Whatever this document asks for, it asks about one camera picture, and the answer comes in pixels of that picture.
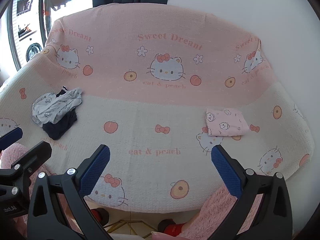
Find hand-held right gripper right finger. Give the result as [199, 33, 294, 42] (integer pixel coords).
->
[211, 145, 293, 240]

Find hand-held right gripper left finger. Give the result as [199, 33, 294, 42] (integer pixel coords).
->
[27, 144, 114, 240]

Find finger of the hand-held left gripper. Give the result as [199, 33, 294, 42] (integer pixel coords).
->
[0, 127, 23, 150]
[0, 141, 52, 180]

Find light blue printed shorts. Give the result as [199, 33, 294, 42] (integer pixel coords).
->
[32, 87, 84, 125]

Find person's left forearm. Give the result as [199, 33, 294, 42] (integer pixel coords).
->
[0, 144, 33, 173]

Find navy blue garment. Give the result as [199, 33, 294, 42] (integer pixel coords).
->
[42, 86, 78, 140]

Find pink printed folded garment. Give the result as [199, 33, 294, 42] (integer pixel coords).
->
[205, 108, 250, 137]

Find pink cat printed blanket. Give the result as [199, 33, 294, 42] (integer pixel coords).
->
[0, 2, 315, 214]

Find washing machine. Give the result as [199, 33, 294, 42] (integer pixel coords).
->
[25, 41, 43, 63]

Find white shelf unit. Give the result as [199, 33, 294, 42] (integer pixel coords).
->
[12, 0, 42, 43]

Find gold wire table frame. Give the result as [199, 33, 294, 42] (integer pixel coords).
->
[104, 219, 160, 240]

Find dark sliding door frame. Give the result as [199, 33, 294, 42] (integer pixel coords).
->
[6, 0, 54, 70]

